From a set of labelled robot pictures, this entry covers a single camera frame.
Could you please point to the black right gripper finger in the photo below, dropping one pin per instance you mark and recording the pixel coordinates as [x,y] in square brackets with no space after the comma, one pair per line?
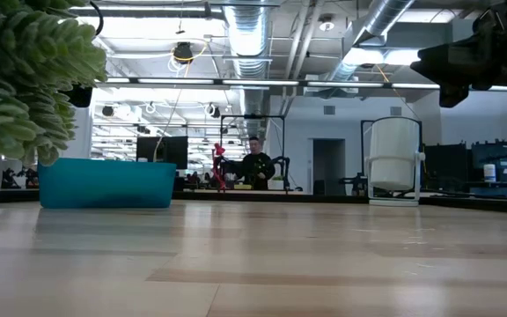
[438,66]
[452,94]

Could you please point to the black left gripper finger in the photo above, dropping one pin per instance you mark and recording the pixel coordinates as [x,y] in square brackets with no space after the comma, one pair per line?
[81,96]

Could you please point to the blue plastic bin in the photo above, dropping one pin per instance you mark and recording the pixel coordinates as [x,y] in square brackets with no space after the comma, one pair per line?
[108,185]

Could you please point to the black background robot arm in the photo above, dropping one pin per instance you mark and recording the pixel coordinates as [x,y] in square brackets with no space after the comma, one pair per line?
[283,162]

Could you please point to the green artificial plant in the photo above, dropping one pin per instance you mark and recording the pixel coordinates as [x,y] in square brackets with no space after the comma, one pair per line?
[20,75]

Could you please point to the dark screen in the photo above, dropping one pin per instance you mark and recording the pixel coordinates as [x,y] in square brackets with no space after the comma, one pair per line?
[447,163]

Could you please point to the dark cabinet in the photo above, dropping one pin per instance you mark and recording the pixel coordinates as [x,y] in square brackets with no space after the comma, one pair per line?
[500,158]

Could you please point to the white drum on stand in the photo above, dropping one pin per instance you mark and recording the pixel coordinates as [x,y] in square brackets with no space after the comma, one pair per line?
[394,149]

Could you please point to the white canister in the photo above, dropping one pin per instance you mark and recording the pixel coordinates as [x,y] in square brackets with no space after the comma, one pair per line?
[489,173]

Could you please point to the black monitor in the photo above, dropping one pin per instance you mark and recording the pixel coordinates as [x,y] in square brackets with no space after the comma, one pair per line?
[170,152]

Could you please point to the black ceiling device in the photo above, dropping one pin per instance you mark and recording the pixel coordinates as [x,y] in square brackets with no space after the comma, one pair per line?
[183,53]

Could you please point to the grey door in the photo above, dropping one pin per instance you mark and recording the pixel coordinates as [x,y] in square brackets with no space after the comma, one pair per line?
[329,167]

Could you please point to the red figure stand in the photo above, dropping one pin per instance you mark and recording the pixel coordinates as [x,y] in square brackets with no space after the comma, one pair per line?
[218,167]

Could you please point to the long ceiling light bar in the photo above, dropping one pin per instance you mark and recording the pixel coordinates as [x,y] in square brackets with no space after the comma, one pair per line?
[258,82]

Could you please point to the person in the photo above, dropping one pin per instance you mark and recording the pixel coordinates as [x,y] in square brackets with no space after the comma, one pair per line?
[255,169]

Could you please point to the slanted silver air duct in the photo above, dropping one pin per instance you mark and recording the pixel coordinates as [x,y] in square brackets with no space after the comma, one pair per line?
[381,17]

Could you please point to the black table edge frame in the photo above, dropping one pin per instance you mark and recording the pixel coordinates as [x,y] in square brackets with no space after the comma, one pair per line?
[324,198]

